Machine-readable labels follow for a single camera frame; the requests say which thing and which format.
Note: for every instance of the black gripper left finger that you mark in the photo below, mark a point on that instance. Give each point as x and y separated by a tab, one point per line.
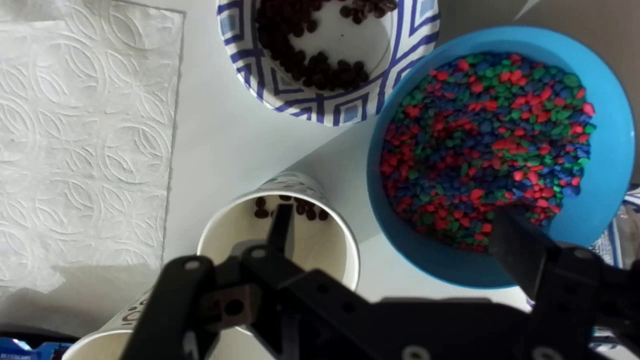
180	300

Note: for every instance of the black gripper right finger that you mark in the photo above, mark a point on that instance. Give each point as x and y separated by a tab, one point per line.
566	280

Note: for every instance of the printed paper coffee cup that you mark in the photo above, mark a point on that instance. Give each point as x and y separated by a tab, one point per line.
321	241

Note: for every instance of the blue plastic bowl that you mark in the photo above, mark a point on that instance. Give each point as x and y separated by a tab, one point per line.
601	132

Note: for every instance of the coffee beans pile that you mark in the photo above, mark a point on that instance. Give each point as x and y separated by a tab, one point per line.
280	33

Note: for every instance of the blue snack packet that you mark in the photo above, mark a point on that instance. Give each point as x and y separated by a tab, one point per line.
27	348

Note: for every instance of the coloured beads pile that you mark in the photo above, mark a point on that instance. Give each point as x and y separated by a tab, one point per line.
487	140

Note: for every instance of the white paper napkin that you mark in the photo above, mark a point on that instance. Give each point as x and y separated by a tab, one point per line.
80	132

